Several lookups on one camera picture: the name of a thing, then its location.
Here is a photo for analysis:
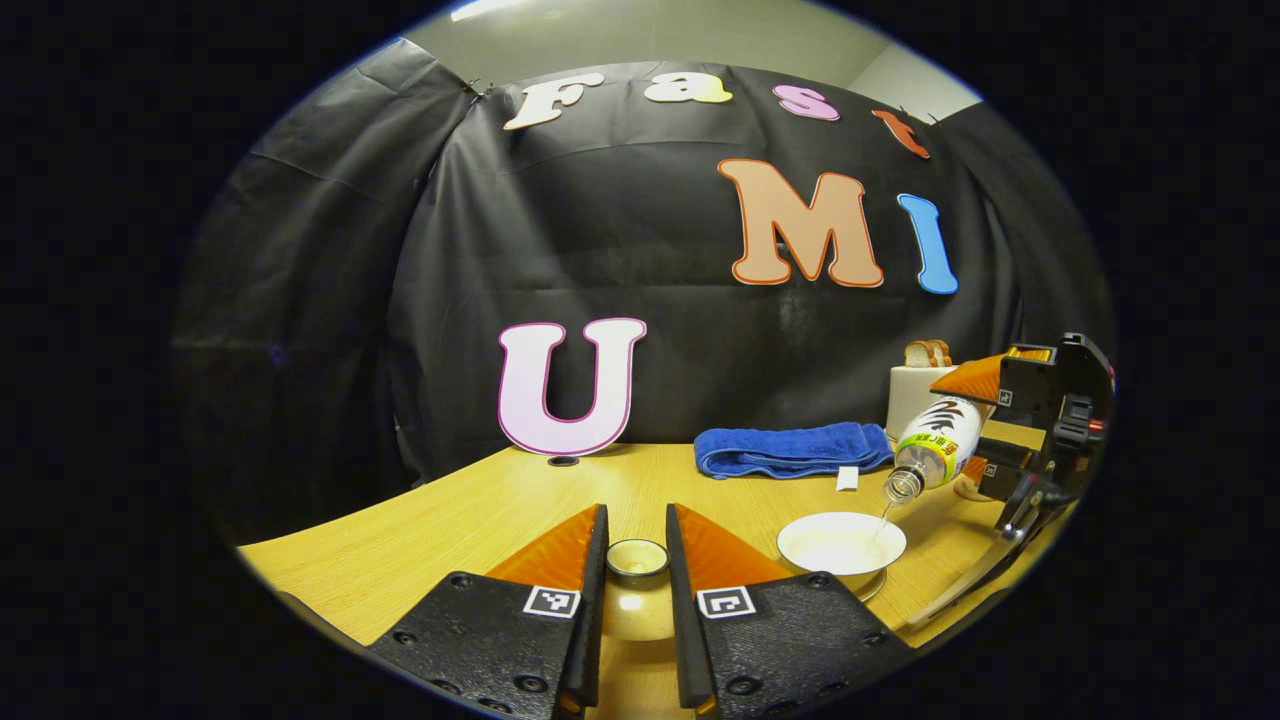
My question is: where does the cream toaster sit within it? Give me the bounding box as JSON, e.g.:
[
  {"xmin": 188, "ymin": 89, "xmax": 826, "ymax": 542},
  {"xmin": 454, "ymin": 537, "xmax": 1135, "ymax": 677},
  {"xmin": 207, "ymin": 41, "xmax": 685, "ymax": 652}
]
[{"xmin": 886, "ymin": 365, "xmax": 961, "ymax": 443}]

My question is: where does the black backdrop cloth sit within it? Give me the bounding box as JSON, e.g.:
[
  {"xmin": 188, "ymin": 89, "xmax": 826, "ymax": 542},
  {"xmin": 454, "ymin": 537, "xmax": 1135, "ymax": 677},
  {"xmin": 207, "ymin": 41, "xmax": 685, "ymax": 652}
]
[{"xmin": 170, "ymin": 38, "xmax": 1116, "ymax": 546}]

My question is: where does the clear water bottle white label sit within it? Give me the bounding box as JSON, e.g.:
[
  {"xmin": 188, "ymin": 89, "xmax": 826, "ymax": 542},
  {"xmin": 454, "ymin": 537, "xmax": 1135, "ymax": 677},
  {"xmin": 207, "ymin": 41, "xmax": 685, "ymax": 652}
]
[{"xmin": 882, "ymin": 395, "xmax": 991, "ymax": 504}]

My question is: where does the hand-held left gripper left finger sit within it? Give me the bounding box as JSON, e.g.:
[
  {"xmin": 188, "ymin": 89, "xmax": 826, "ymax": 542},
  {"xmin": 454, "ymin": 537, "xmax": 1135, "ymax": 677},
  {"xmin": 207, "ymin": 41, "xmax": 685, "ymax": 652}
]
[{"xmin": 365, "ymin": 503, "xmax": 609, "ymax": 720}]

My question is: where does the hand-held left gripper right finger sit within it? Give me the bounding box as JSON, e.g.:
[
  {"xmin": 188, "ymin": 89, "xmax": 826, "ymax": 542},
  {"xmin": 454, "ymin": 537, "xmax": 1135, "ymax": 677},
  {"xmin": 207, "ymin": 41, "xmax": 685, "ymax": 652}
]
[{"xmin": 665, "ymin": 502, "xmax": 916, "ymax": 718}]

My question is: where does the cream teacup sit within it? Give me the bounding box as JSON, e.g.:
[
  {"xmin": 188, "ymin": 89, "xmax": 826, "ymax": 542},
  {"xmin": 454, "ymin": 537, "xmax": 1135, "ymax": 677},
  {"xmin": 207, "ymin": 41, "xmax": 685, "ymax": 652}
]
[{"xmin": 777, "ymin": 512, "xmax": 908, "ymax": 578}]

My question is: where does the blue towel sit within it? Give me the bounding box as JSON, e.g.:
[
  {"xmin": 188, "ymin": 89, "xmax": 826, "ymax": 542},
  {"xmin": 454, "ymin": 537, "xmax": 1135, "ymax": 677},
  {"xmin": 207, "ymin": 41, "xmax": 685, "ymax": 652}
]
[{"xmin": 694, "ymin": 422, "xmax": 895, "ymax": 493}]

